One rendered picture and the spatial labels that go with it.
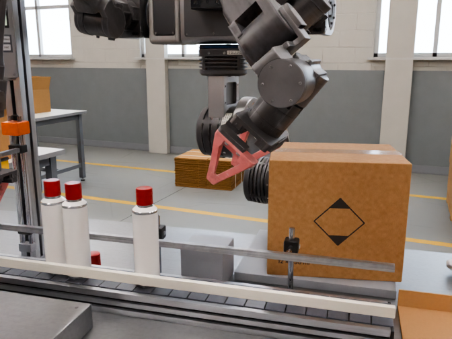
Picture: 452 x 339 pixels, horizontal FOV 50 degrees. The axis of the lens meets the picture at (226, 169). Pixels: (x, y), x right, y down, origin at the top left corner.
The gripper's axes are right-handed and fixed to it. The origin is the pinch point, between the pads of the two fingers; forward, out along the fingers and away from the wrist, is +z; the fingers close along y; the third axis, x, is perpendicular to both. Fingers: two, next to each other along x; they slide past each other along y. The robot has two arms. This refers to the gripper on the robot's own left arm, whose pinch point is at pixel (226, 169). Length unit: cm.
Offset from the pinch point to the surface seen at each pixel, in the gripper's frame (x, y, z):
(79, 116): -211, -361, 238
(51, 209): -24.3, -10.8, 39.0
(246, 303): 17.7, -13.8, 23.8
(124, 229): -19, -52, 61
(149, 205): -9.1, -14.3, 23.6
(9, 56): -58, -22, 27
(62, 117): -213, -336, 237
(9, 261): -24, -7, 54
